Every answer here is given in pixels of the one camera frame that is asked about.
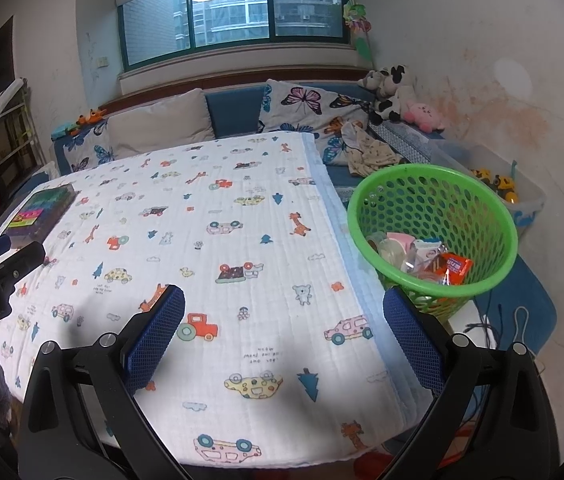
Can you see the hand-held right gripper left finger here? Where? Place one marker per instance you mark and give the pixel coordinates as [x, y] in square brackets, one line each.
[156, 335]

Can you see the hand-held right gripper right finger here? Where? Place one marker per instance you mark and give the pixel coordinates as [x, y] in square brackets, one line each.
[414, 340]

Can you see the green plastic mesh basket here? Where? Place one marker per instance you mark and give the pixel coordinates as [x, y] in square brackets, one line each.
[472, 287]

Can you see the dark colourful flat box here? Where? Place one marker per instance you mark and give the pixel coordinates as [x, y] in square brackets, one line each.
[39, 210]

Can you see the white metal rack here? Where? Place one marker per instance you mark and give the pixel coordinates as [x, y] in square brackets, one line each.
[16, 135]

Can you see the small butterfly print pillow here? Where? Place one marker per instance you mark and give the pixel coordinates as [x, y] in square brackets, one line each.
[89, 152]

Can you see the blue floor mat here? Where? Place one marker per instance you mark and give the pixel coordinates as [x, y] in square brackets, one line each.
[537, 290]

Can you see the white cartoon printed blanket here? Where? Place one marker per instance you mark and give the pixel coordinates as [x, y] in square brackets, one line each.
[237, 210]

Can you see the orange plush toys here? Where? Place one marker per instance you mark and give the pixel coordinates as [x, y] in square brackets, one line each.
[92, 117]

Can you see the clear plastic storage bin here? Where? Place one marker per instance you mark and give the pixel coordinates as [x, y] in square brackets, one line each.
[527, 210]

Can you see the yellow toy vehicles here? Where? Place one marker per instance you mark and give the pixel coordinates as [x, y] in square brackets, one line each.
[497, 182]

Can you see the beige pillow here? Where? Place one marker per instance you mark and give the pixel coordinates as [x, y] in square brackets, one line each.
[161, 125]

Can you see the cream patterned garment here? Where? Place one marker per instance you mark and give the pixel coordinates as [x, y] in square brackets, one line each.
[369, 152]

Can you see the grey patterned cloth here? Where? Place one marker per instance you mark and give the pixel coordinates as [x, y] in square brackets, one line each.
[407, 135]

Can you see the pink plush toy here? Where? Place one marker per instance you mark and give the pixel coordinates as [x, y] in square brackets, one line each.
[424, 116]

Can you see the blue back cushion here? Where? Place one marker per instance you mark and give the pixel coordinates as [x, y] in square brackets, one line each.
[237, 110]

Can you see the black white plush cow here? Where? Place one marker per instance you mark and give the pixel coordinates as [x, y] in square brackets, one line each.
[394, 95]

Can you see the large butterfly print pillow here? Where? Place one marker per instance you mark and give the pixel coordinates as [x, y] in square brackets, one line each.
[307, 102]

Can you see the spotted plush dog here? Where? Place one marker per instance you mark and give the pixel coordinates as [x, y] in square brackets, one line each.
[373, 81]

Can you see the brown wooden headboard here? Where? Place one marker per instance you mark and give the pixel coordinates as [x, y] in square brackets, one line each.
[242, 80]

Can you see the green framed window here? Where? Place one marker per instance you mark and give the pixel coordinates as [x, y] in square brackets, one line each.
[232, 15]

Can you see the colourful pinwheel toy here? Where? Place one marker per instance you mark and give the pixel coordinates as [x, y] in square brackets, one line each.
[357, 17]

